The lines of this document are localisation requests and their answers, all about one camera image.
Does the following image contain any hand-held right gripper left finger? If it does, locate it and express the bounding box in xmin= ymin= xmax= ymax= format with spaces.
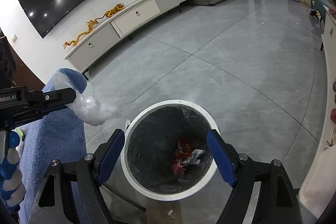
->
xmin=29 ymin=129 xmax=147 ymax=224

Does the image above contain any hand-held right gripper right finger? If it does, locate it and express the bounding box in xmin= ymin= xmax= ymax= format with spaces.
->
xmin=206 ymin=129 xmax=303 ymax=224

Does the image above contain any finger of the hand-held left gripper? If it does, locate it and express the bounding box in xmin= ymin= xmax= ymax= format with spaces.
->
xmin=5 ymin=105 xmax=70 ymax=128
xmin=28 ymin=87 xmax=77 ymax=107

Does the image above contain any white round trash bin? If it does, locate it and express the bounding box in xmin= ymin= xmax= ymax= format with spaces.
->
xmin=123 ymin=99 xmax=220 ymax=201

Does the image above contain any clear plastic wrap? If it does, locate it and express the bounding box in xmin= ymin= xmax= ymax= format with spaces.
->
xmin=51 ymin=70 xmax=122 ymax=127

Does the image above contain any black bin liner bag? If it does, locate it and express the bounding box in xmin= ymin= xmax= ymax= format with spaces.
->
xmin=127 ymin=106 xmax=214 ymax=194

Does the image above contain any white crumpled wrapper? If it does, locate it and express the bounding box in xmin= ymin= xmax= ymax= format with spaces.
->
xmin=182 ymin=149 xmax=206 ymax=166

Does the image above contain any green plush toy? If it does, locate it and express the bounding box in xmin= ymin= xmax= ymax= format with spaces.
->
xmin=14 ymin=127 xmax=28 ymax=147

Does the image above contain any brown wooden door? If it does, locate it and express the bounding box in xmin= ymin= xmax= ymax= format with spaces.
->
xmin=0 ymin=28 xmax=46 ymax=88

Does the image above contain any red snack wrapper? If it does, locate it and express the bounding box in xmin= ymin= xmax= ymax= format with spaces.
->
xmin=175 ymin=137 xmax=195 ymax=160

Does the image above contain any pink crumpled paper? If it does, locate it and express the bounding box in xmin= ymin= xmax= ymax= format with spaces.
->
xmin=171 ymin=160 xmax=187 ymax=175

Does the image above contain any blue fluffy blanket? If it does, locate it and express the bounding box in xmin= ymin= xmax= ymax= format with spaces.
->
xmin=14 ymin=68 xmax=90 ymax=224

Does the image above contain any golden dragon figurine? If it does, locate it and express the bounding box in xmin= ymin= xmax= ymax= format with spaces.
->
xmin=63 ymin=28 xmax=89 ymax=49
xmin=84 ymin=15 xmax=107 ymax=33

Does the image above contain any orange tiger figurine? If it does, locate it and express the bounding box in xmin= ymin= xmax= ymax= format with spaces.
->
xmin=104 ymin=3 xmax=125 ymax=18

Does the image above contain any white grey television cabinet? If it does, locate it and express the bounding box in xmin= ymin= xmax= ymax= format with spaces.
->
xmin=64 ymin=0 xmax=193 ymax=74

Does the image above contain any teal chair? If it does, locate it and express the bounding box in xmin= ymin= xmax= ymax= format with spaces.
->
xmin=309 ymin=0 xmax=332 ymax=23

